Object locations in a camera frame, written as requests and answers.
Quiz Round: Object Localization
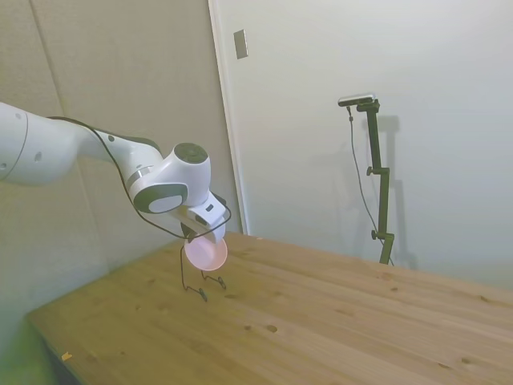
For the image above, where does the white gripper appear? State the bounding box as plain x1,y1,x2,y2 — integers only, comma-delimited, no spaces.
174,191,228,245

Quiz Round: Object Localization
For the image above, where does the pink plastic bowl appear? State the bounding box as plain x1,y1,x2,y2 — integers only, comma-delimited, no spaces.
184,234,228,271

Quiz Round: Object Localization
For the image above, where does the black wire bowl stand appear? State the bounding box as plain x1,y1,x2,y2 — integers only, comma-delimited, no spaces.
178,239,228,303

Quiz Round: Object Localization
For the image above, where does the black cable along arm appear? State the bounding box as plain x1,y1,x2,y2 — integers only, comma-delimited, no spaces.
46,115,232,241

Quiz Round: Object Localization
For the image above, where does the white door frame trim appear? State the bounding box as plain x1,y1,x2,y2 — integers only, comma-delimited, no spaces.
207,0,252,236

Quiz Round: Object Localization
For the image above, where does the grey wall switch plate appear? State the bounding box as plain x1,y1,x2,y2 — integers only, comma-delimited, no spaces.
233,28,249,61

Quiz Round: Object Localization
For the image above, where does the black camera stand pole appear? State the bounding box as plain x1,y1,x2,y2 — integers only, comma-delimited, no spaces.
356,99,396,265

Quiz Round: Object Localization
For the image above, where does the grey stereo camera bar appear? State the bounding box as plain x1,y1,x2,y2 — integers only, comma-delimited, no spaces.
337,92,378,108

